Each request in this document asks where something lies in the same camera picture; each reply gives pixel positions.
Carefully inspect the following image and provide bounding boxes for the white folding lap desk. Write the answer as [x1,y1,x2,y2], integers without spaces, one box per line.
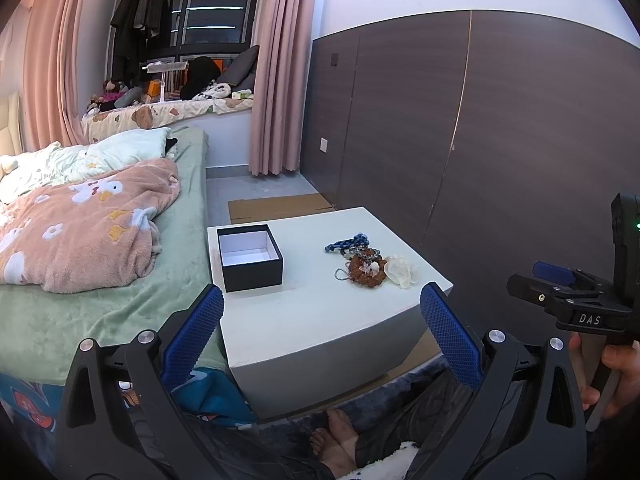
[142,61,188,103]

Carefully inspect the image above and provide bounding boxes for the white low table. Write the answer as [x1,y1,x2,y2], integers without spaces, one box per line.
[220,207,452,419]

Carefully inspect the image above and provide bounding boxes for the right hand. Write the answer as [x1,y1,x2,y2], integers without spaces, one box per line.
[568,333,640,420]

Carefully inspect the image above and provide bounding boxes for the black jewelry box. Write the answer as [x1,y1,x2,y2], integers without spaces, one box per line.
[217,224,283,292]

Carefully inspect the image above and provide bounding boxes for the pink left curtain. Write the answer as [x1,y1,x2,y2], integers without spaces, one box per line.
[22,0,114,151]

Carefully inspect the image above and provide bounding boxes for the plush toys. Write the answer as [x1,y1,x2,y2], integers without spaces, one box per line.
[87,80,142,112]

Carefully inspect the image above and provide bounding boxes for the pink duck blanket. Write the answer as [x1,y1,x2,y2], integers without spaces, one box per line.
[1,158,180,294]

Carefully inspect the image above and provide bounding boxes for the green bed sheet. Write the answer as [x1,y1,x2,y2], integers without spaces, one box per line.
[1,128,210,386]

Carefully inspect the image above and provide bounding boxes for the dark hanging clothes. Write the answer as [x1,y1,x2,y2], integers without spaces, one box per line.
[111,0,171,60]

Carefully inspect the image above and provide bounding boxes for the bare foot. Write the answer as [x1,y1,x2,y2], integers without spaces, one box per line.
[310,408,359,479]

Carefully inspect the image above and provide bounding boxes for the white butterfly brooch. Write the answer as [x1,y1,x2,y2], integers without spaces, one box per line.
[384,256,420,289]

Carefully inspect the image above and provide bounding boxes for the pink right curtain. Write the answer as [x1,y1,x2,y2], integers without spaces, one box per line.
[248,0,314,176]

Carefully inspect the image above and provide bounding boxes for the flat cardboard sheet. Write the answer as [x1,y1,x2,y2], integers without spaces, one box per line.
[228,193,334,224]

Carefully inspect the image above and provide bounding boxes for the blue beaded necklace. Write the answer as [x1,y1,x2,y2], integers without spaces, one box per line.
[323,232,372,255]

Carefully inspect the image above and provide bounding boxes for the light green quilt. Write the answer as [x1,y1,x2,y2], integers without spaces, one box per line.
[1,128,170,204]

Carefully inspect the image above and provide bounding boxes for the grey pillow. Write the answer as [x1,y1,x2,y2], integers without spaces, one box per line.
[216,46,259,88]

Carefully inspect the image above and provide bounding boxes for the patterned window seat cushion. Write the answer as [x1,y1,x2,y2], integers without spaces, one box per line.
[80,96,254,143]

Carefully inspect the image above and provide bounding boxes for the black bag on seat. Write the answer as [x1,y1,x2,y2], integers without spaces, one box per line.
[180,56,220,101]

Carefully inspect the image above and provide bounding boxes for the beige headboard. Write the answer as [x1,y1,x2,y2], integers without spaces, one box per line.
[0,92,23,156]

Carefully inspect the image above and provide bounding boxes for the brown beaded bracelet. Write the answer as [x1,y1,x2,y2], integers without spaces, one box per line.
[334,248,390,288]

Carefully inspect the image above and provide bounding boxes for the pink curtain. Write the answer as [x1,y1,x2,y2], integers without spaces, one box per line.
[22,0,114,151]
[248,0,314,176]

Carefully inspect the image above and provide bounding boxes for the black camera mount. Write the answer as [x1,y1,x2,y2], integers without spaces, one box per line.
[611,193,639,301]

